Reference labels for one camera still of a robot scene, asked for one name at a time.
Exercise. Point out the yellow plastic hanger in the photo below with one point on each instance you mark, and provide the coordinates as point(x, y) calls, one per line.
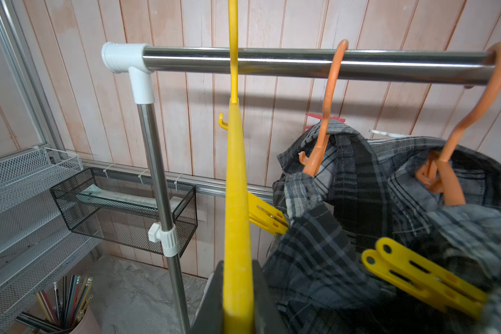
point(238, 292)

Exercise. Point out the pink pencil cup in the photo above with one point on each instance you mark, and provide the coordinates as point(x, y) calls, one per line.
point(65, 308)

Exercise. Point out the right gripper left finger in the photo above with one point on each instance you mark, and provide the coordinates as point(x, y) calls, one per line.
point(210, 315)

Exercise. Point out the yellow clothespin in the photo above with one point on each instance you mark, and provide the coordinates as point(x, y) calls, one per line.
point(423, 279)
point(266, 216)

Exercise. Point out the orange hanger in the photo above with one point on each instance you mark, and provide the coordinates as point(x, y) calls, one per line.
point(436, 173)
point(312, 164)

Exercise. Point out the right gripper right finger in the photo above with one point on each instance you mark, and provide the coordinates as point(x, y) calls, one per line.
point(267, 319)

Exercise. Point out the grey plaid shirt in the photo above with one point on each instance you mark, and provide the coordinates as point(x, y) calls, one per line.
point(314, 271)
point(464, 239)

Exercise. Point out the white wire mesh shelf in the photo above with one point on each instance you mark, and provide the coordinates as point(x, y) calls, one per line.
point(36, 247)

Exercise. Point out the black mesh wall basket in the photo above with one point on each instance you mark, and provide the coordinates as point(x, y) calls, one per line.
point(109, 205)

